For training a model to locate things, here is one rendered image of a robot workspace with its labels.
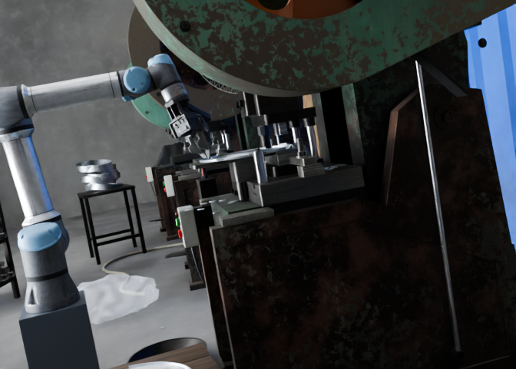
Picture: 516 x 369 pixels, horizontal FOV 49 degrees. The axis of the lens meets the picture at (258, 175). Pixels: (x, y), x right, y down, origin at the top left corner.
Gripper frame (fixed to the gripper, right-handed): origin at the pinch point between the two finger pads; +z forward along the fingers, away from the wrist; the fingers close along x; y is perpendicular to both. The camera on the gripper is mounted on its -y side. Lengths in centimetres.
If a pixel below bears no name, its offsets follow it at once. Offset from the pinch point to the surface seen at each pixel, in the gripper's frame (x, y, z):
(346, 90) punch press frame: 47.5, -9.4, 3.0
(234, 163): 12.6, 7.3, 7.4
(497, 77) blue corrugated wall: 71, -122, 14
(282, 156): 24.0, -0.2, 11.7
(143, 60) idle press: -70, -83, -75
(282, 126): 25.5, -5.8, 3.0
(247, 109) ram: 22.2, 3.0, -5.2
